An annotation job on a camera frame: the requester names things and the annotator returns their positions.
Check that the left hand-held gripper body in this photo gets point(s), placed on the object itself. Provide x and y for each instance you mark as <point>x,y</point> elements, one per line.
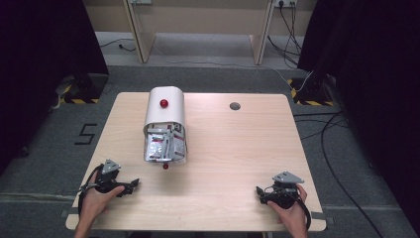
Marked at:
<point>106,180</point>

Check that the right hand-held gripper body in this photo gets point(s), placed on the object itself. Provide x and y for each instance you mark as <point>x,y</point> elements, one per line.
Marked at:
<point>284,191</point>

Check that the white box with red knobs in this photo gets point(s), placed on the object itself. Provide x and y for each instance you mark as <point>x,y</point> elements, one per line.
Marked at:
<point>164,105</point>

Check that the person's left hand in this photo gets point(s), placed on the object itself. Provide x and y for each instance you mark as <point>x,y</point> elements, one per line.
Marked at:
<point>95,201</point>

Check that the person's right hand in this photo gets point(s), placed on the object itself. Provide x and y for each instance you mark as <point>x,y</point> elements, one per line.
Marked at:
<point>294,214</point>

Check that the grey tape piece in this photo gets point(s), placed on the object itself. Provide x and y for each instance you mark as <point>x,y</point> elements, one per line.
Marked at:
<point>322,218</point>
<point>67,212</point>

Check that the pile of silver packets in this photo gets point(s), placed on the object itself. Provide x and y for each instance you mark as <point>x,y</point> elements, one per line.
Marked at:
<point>163,145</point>

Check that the stand base with striped tape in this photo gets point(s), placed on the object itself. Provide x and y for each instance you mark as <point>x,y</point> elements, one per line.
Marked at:
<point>85,89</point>
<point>312,92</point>

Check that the black curtain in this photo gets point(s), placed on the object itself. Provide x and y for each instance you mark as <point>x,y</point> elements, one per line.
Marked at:
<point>39,66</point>
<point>373,82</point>

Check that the light wooden desk frame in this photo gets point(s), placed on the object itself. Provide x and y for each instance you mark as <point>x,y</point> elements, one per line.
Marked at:
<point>145,39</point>

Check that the white wall socket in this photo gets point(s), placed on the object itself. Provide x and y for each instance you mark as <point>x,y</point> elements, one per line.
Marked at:
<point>285,2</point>

